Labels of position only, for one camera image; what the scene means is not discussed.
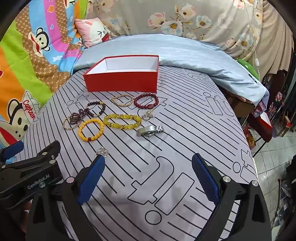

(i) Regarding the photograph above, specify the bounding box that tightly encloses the gold bead bracelet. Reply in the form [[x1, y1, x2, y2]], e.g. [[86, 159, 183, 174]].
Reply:
[[111, 95, 134, 107]]

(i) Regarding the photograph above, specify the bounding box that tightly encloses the pink cartoon pillow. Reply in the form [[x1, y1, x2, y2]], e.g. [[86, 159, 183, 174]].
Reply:
[[74, 17, 116, 48]]

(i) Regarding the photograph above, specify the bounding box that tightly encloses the colourful monkey printed blanket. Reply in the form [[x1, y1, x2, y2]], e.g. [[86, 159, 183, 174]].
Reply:
[[0, 0, 93, 151]]

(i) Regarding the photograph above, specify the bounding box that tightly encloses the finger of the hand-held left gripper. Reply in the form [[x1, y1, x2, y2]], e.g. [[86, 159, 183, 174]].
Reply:
[[13, 140, 62, 172], [0, 140, 25, 166]]

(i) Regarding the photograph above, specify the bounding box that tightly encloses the small silver brooch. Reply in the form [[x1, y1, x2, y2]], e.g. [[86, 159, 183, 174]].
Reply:
[[94, 146, 110, 160]]

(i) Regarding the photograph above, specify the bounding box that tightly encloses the grey floral blanket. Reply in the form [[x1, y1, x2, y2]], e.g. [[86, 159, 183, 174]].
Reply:
[[85, 0, 264, 61]]

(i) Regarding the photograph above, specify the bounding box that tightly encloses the silver wrist watch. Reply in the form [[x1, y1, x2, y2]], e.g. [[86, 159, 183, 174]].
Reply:
[[136, 125, 165, 138]]

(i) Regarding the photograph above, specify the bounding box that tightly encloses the silver chain necklace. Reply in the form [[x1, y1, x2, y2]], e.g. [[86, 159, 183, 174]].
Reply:
[[142, 109, 155, 121]]

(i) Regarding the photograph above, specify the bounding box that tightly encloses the green plastic object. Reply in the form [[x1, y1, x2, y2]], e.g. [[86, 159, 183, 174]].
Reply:
[[237, 59, 259, 80]]

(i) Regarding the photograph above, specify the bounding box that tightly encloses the purple small bead bracelet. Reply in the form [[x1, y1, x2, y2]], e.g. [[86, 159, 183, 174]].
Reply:
[[69, 109, 89, 124]]

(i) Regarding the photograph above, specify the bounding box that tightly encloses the beige curtain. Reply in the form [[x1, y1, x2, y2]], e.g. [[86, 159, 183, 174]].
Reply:
[[254, 2, 295, 75]]

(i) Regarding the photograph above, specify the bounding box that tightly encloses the light blue quilt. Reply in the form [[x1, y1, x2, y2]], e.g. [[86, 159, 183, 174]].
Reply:
[[74, 34, 270, 105]]

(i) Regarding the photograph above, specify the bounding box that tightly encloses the dark red bead bracelet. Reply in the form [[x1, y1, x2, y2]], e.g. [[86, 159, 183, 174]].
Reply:
[[133, 93, 159, 110]]

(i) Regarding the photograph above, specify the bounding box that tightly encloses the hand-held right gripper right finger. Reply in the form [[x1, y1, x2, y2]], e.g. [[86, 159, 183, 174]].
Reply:
[[191, 153, 271, 241]]

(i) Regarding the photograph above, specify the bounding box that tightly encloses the grey striped bed sheet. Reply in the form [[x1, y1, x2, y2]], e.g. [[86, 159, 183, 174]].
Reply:
[[22, 62, 259, 241]]

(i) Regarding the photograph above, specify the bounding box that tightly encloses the red cardboard box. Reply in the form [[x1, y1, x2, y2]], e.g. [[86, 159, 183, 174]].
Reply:
[[83, 55, 160, 93]]

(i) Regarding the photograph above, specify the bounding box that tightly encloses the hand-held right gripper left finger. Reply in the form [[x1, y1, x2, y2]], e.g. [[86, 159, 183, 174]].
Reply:
[[27, 155, 105, 241]]

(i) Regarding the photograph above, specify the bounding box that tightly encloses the orange bead bracelet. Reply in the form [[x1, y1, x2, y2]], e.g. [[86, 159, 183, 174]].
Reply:
[[77, 119, 105, 142]]

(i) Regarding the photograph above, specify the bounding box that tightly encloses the thin gold bangle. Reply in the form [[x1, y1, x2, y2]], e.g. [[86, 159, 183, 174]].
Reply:
[[63, 117, 80, 130]]

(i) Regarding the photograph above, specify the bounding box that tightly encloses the white cable with switch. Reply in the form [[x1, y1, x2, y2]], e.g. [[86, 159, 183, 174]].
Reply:
[[243, 0, 260, 79]]

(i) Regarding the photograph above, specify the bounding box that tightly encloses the red box lid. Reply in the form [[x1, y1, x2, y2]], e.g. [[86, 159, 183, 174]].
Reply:
[[248, 112, 273, 143]]

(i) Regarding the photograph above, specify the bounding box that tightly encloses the yellow translucent bead bracelet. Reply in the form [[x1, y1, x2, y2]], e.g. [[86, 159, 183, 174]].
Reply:
[[103, 113, 142, 130]]

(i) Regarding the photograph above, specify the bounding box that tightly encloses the dark brown bead bracelet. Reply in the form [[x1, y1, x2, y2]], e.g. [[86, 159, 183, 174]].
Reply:
[[84, 101, 106, 117]]

